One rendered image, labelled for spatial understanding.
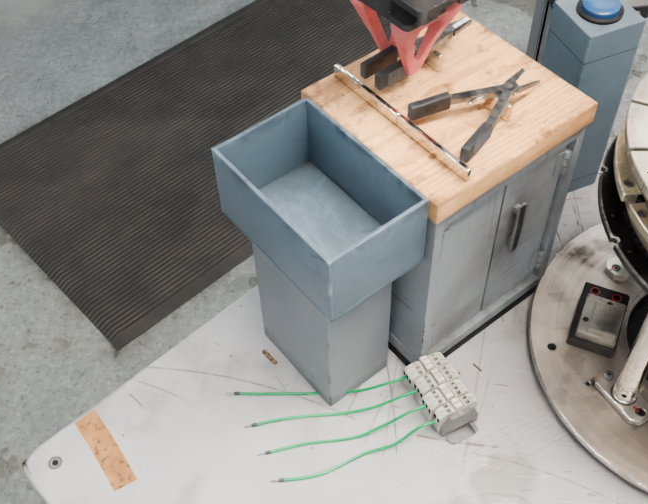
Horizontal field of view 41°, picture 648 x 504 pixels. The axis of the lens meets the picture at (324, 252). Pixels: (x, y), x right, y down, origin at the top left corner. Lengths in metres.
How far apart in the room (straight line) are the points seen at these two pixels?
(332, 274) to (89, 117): 1.80
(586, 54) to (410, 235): 0.33
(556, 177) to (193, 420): 0.45
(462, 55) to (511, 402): 0.37
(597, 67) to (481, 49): 0.17
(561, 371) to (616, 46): 0.35
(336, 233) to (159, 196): 1.42
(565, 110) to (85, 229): 1.53
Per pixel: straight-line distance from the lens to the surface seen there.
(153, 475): 0.94
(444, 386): 0.92
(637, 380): 0.92
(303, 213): 0.83
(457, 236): 0.82
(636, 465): 0.94
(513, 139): 0.80
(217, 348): 1.00
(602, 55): 1.01
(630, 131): 0.79
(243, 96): 2.44
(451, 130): 0.80
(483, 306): 0.98
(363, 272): 0.74
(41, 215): 2.25
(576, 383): 0.97
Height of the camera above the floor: 1.61
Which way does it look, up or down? 51 degrees down
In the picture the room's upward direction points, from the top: 2 degrees counter-clockwise
